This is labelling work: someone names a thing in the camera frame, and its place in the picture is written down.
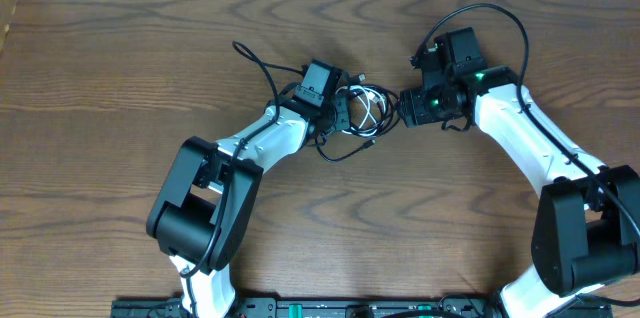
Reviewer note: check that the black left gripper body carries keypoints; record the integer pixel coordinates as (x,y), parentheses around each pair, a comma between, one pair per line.
(340,113)

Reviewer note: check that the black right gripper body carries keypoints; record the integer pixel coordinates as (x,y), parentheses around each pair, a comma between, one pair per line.
(424,106)

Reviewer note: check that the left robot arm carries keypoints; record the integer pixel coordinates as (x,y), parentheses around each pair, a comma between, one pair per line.
(202,210)

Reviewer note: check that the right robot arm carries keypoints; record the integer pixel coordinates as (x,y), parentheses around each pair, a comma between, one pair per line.
(586,233)

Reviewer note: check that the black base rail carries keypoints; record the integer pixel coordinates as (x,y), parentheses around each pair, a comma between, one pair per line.
(269,307)

